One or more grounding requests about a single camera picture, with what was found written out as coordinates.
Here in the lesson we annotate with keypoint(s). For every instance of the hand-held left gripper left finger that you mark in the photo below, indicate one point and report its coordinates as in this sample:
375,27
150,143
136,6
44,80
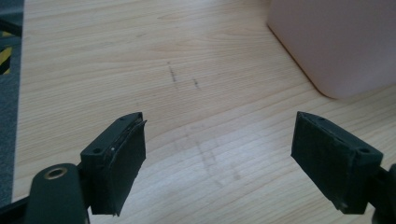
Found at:
115,165

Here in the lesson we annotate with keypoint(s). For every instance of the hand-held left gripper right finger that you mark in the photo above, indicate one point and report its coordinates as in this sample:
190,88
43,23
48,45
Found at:
333,161

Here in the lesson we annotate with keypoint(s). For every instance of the yellow black striped tape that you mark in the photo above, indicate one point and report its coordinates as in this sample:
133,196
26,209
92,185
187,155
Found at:
4,57

